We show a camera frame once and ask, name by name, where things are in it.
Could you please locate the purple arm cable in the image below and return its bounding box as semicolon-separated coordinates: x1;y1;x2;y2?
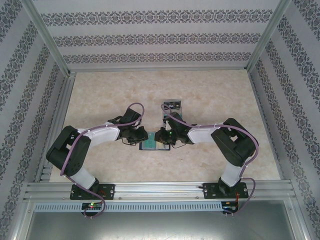
159;103;260;216
60;102;147;219

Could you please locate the grey metal sheet panel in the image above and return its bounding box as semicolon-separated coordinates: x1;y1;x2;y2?
24;209;305;240

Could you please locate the aluminium back frame rail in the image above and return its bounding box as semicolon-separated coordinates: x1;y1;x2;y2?
67;66;251;74

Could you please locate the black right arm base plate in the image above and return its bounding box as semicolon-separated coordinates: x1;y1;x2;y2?
202;182;250;200

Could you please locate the aluminium mounting rail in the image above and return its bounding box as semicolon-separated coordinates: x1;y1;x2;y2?
23;181;297;201

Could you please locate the aluminium side frame rail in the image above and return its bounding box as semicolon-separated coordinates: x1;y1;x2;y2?
34;72;77;183

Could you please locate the dark card with white logo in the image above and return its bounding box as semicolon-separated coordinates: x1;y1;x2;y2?
163;100;182;110

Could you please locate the left circuit board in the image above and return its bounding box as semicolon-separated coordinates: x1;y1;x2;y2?
81;202;104;210

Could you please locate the clear acrylic card stand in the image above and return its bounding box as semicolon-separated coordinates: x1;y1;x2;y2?
161;99;185;120

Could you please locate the aluminium frame post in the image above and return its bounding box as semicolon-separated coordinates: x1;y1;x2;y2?
21;0;75;77
245;0;293;73

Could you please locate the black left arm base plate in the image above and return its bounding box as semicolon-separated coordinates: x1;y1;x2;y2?
69;183;116;201

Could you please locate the dark blue card holder wallet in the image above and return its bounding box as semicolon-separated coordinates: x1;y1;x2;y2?
138;131;172;151

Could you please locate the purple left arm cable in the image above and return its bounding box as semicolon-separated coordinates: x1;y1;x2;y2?
60;102;147;219

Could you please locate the slotted grey cable duct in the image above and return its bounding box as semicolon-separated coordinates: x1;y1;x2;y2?
33;201;223;213

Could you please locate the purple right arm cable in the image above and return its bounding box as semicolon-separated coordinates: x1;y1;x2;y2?
159;103;260;216

